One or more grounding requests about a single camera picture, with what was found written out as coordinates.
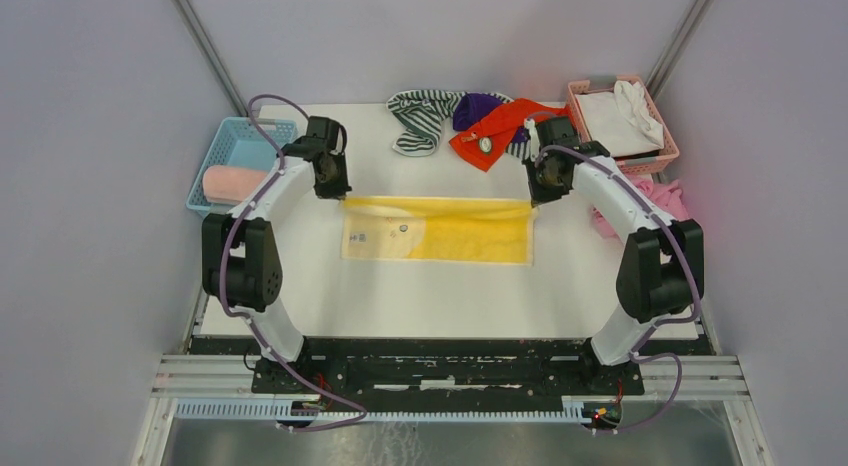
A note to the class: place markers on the purple towel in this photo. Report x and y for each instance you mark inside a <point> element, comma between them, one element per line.
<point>486,121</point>

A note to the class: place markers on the blue plastic basket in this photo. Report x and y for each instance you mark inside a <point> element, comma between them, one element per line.
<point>238,143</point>

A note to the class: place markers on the white cable duct rail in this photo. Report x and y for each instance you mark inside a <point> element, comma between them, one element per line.
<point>287,411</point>

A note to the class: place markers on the bright pink cloth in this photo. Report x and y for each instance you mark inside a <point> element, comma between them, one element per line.
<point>666,196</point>

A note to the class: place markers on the pink plastic basket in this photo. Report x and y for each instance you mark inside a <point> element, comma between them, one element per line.
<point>649,163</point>

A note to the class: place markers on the yellow towel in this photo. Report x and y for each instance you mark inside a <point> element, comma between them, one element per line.
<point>497,231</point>

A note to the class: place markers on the green white striped towel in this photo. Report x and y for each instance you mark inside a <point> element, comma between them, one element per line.
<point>421,113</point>

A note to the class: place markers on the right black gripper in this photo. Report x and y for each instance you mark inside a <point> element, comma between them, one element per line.
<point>540,195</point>

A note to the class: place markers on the orange towel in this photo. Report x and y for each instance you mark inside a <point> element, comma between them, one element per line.
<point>485,160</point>

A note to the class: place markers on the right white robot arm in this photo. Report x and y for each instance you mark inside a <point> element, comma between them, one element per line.
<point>661,275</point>

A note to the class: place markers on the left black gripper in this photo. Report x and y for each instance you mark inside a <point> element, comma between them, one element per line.
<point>336,191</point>

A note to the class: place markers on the white cloth in basket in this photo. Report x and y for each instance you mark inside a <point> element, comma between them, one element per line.
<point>621,121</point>

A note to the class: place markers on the light pink towel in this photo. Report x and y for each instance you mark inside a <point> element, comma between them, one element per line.
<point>230,185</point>

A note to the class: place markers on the dark green striped towel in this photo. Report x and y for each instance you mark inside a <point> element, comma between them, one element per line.
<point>519,147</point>

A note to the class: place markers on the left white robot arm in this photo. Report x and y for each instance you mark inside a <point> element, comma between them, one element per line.
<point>240,260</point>

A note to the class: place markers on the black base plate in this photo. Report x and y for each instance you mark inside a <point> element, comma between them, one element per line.
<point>440,376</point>

